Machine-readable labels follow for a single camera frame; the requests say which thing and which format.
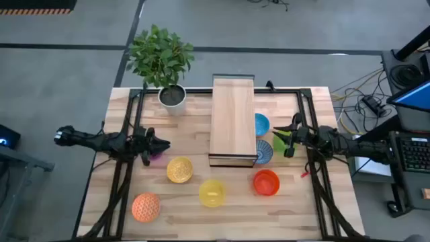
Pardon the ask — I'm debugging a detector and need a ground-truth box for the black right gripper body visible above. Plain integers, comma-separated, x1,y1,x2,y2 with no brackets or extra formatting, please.
284,113,319,158

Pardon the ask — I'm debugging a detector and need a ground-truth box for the screen with blue display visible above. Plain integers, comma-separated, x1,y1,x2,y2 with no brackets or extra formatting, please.
386,80,430,114

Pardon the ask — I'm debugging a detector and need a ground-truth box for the black floor cable bundle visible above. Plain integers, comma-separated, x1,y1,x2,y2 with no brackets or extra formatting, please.
247,0,290,13

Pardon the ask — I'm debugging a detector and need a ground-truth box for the plain yellow plastic bowl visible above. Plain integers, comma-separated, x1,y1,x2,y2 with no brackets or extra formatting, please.
198,179,226,208

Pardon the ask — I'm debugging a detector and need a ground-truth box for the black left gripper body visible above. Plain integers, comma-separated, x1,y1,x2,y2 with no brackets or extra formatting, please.
133,126,156,167

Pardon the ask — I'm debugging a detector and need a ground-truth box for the green plastic bowl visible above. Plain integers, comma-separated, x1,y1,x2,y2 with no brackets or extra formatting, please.
272,130,294,153

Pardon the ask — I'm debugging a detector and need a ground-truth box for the plain teal bowl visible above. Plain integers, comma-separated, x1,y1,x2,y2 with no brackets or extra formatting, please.
254,112,271,137

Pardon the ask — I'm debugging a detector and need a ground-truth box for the black power strip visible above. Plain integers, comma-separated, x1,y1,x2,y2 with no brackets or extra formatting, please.
361,95,387,118

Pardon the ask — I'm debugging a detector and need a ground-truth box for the blue patterned bowl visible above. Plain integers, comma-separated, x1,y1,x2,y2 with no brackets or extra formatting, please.
255,139,274,165

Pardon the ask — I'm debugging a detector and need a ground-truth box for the black aluminium rig frame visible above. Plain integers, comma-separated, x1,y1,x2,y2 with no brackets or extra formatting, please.
77,87,367,242

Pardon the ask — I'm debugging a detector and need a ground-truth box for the green leafy plant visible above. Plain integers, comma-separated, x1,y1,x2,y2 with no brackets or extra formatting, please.
126,24,196,89

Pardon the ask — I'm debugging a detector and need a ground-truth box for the black keyboard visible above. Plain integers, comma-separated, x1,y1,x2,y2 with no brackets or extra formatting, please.
396,136,430,174

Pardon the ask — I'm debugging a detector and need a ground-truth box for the white paper sheet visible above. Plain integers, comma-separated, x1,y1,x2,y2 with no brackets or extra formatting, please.
353,155,393,178

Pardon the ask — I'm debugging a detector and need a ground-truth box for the orange patterned bowl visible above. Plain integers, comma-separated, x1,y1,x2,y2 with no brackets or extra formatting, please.
131,192,161,223

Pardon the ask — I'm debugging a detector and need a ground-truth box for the hazard striped black mat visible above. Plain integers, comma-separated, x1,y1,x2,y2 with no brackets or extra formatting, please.
0,0,78,15

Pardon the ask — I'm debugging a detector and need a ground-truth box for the white plant pot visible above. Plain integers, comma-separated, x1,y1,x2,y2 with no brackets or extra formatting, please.
157,83,187,117

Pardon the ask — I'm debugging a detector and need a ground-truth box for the grey metal cart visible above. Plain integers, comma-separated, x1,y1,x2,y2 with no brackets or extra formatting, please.
0,146,55,242

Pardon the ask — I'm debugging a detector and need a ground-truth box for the yellow patterned bowl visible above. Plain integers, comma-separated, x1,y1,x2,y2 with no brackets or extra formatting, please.
166,156,195,184

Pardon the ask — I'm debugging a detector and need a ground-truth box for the black slanted pole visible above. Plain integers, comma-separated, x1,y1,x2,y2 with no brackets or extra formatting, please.
394,25,430,62

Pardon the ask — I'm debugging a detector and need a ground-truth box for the wooden shelf with black frame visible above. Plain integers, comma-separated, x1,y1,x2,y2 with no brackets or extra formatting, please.
208,73,259,168

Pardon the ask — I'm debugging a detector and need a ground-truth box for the yellow cable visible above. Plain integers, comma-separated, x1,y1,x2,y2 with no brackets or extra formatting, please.
331,69,384,102

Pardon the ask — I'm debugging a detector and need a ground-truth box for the red plastic bowl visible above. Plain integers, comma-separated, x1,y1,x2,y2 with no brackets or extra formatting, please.
252,169,281,197

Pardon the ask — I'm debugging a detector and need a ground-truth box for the coiled black cable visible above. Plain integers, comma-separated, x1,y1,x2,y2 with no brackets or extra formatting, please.
389,63,425,90

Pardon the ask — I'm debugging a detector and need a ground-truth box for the black box with blue light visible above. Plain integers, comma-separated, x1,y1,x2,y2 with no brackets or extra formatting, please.
0,124,22,151

